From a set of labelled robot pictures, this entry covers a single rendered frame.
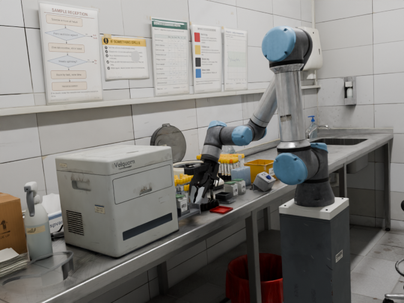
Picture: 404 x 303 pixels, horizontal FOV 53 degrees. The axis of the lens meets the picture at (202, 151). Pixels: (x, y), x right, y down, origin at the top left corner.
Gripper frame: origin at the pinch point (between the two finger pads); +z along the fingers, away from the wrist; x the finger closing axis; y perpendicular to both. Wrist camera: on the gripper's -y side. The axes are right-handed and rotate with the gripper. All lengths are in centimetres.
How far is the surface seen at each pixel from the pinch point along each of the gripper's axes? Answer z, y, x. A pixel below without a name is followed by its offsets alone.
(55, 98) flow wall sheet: -30, -36, 59
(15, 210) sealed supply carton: 19, -52, 28
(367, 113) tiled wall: -143, 223, 14
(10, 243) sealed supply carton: 29, -49, 28
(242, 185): -18.0, 32.2, 1.7
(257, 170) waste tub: -30, 48, 6
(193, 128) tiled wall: -56, 54, 60
